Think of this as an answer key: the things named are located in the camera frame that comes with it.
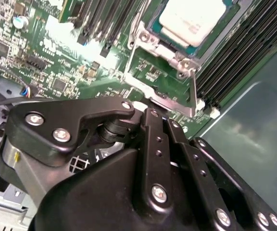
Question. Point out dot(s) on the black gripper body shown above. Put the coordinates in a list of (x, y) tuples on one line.
[(92, 197)]

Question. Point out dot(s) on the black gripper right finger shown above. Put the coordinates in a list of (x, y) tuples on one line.
[(196, 168)]

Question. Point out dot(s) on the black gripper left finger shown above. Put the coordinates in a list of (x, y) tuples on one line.
[(56, 120)]

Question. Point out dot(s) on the metal socket cover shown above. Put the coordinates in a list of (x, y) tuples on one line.
[(177, 106)]

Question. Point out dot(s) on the metal locking lever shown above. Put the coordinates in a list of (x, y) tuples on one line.
[(134, 29)]

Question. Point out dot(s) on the silver CPU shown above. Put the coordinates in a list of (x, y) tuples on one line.
[(191, 21)]

